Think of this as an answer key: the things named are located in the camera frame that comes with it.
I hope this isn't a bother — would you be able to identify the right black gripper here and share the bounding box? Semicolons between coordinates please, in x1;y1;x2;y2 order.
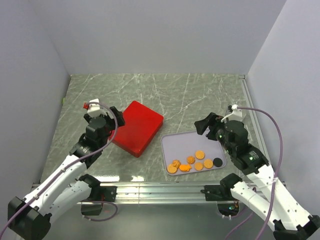
194;111;235;154

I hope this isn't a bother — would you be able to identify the red box lid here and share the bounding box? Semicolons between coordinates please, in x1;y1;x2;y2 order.
112;100;164;158

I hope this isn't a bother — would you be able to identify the red cookie box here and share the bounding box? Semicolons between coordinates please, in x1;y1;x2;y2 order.
112;121;163;158

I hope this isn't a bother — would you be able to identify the lilac plastic tray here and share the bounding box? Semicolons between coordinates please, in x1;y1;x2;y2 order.
161;131;227;176

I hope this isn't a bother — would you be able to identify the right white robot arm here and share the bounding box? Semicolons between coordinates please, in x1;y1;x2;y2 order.
194;112;320;240

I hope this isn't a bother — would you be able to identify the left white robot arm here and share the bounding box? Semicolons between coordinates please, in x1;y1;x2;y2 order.
5;101;125;240

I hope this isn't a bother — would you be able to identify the dotted round biscuit middle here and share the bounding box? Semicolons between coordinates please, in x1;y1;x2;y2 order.
195;150;205;160

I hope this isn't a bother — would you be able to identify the dotted round biscuit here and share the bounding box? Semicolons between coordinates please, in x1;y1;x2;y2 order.
195;150;205;160
167;164;178;174
203;159;214;169

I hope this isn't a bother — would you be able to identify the dotted round biscuit right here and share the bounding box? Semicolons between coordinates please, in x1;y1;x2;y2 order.
203;159;214;169

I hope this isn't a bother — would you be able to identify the swirl cookie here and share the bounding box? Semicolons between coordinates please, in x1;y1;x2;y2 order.
172;159;181;168
186;155;196;164

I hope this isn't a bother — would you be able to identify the black sandwich cookie right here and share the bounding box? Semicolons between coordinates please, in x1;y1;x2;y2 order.
213;157;223;168

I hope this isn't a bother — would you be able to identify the plain orange round cookie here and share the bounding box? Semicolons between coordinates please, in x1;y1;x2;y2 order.
194;162;204;171

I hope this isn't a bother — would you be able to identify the swirl cookie lower left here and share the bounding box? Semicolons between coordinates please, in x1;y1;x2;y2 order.
172;159;181;168

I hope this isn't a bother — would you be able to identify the dotted round biscuit left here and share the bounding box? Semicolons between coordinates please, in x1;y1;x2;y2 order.
167;164;178;174

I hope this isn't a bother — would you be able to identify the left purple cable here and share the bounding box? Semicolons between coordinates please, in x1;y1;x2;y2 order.
0;102;119;236

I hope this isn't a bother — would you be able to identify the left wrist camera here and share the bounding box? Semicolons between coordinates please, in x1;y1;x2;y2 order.
83;98;107;118

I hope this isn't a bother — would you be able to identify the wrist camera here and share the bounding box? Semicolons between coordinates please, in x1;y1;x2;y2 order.
83;98;107;118
221;104;246;123

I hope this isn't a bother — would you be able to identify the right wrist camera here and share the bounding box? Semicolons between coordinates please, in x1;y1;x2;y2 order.
221;104;246;123

